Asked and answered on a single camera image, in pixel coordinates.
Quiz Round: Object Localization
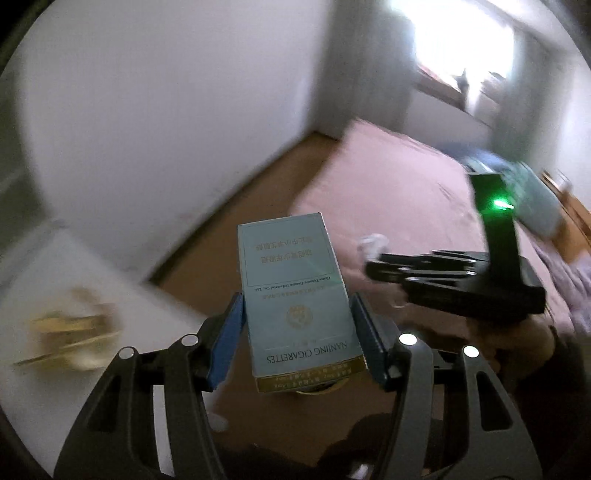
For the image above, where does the white plastic piece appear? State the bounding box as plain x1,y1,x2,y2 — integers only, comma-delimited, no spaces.
357,234,389,262

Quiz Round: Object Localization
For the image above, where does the teal pillow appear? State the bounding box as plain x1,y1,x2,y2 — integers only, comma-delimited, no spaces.
461,154,567,239

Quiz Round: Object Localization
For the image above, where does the bright window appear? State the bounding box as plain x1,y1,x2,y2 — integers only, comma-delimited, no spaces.
387,0,519,117

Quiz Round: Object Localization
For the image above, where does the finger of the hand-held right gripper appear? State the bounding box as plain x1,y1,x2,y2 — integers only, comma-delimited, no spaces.
365,248,490,282
399,275,478,315

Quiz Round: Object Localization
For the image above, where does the yellow box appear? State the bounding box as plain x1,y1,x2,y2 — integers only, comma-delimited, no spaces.
13,286,124,373

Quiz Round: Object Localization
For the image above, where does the pink bed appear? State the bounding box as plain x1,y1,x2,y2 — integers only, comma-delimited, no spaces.
287,117,591,354

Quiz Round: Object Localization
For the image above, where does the purple cloth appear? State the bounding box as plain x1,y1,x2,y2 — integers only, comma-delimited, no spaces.
531,239,591,334

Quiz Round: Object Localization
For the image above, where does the light blue cigarette box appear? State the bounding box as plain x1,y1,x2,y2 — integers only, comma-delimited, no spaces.
237,212,369,396

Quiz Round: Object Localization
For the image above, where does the wooden headboard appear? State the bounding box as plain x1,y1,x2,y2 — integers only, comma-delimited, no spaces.
539,168,591,260

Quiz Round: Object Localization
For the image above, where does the person's right forearm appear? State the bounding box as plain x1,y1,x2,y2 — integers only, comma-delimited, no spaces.
510,323,591,467

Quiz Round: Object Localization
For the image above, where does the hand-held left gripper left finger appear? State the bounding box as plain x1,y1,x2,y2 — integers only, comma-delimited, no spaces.
54,291,246,480

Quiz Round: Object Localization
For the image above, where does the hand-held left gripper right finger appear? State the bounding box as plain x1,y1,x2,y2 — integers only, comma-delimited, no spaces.
349,293,544,480

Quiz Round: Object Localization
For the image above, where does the person's right hand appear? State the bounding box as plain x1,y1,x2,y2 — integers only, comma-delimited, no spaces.
465,313,557,372

